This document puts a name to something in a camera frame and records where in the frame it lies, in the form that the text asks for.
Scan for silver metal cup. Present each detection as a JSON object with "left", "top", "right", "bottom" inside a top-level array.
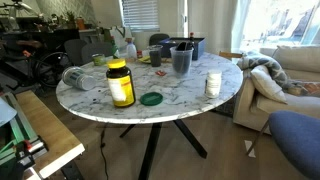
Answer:
[{"left": 61, "top": 66, "right": 96, "bottom": 92}]

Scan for small dark plastic cup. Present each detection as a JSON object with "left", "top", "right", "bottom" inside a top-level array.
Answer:
[{"left": 146, "top": 44, "right": 164, "bottom": 68}]

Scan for large clear plastic cup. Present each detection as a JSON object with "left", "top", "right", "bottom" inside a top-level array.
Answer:
[{"left": 169, "top": 45, "right": 195, "bottom": 80}]

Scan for green round plastic lid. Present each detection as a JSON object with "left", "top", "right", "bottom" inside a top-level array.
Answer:
[{"left": 139, "top": 91, "right": 164, "bottom": 107}]

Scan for yellow plate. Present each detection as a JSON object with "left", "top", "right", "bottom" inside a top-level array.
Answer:
[{"left": 137, "top": 55, "right": 152, "bottom": 65}]

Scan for brown vitamin bottle yellow lid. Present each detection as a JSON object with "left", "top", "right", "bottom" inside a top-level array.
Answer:
[{"left": 105, "top": 58, "right": 137, "bottom": 109}]

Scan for white squeeze bottle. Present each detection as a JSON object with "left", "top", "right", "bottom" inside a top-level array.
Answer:
[{"left": 125, "top": 37, "right": 139, "bottom": 62}]

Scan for dark grey shell chair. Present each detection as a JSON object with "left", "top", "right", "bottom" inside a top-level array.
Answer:
[{"left": 148, "top": 32, "right": 171, "bottom": 47}]

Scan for white plastic pill bottle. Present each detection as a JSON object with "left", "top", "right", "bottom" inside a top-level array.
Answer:
[{"left": 204, "top": 68, "right": 223, "bottom": 100}]

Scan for dark blue box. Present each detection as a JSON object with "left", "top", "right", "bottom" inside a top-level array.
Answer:
[{"left": 158, "top": 36, "right": 207, "bottom": 62}]

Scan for black table legs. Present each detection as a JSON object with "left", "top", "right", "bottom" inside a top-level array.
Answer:
[{"left": 119, "top": 118, "right": 209, "bottom": 180}]

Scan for green glass bottle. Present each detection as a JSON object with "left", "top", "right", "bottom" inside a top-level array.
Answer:
[{"left": 109, "top": 35, "right": 121, "bottom": 60}]

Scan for white window blinds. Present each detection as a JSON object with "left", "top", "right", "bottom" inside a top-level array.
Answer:
[{"left": 121, "top": 0, "right": 161, "bottom": 32}]

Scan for wooden chair back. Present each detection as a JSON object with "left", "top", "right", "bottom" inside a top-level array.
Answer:
[{"left": 218, "top": 50, "right": 244, "bottom": 62}]

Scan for cream throw pillow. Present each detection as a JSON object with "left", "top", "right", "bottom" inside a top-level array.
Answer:
[{"left": 250, "top": 64, "right": 289, "bottom": 105}]

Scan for grey patterned blanket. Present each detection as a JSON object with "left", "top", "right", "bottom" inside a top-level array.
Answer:
[{"left": 236, "top": 53, "right": 303, "bottom": 92}]

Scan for black bicycle wheel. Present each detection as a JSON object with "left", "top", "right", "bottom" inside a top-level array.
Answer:
[{"left": 34, "top": 51, "right": 73, "bottom": 89}]

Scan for light wooden bench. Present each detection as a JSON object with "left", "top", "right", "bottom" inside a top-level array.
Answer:
[{"left": 15, "top": 89, "right": 86, "bottom": 180}]

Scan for beige sofa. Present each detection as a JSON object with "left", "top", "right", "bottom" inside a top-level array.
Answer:
[{"left": 232, "top": 44, "right": 320, "bottom": 135}]

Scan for red black clamp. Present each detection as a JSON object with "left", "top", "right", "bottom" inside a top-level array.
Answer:
[{"left": 14, "top": 135, "right": 48, "bottom": 168}]

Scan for blue upholstered chair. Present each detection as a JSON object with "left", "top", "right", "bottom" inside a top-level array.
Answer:
[{"left": 246, "top": 110, "right": 320, "bottom": 180}]

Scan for green white robot stand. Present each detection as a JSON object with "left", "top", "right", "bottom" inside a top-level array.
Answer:
[{"left": 0, "top": 91, "right": 50, "bottom": 180}]

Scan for black floor cable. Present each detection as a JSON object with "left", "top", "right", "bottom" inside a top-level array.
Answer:
[{"left": 99, "top": 123, "right": 110, "bottom": 180}]

